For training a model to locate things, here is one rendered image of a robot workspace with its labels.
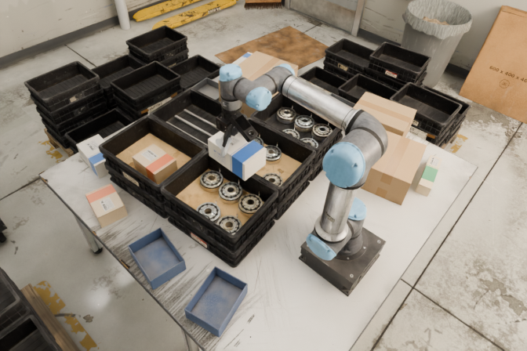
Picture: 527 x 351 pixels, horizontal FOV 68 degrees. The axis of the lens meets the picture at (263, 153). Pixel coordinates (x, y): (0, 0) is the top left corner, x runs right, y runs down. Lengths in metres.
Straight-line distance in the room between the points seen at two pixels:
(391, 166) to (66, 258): 1.97
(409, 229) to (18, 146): 2.91
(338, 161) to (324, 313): 0.72
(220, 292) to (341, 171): 0.77
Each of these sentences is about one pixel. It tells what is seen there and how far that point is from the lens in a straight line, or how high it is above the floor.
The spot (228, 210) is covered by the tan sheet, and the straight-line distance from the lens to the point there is 1.69.
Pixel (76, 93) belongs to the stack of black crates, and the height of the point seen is 0.54.
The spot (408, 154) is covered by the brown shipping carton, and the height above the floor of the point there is 0.86.
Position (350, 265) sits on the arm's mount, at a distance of 1.62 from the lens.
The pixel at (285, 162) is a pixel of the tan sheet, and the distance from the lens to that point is 1.88.
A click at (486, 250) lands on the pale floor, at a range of 2.98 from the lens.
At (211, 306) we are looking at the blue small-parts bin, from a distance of 1.61.
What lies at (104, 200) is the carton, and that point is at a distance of 1.90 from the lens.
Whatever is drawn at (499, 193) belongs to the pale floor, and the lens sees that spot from 3.38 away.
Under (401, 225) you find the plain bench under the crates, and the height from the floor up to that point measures 0.70.
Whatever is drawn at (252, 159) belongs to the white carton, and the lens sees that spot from 1.46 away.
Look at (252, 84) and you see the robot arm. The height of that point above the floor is 1.44.
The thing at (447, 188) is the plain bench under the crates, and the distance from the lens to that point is 2.18.
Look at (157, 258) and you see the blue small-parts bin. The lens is 1.74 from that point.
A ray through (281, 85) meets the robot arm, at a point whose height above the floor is 1.42.
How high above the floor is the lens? 2.17
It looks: 44 degrees down
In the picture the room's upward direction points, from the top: 3 degrees clockwise
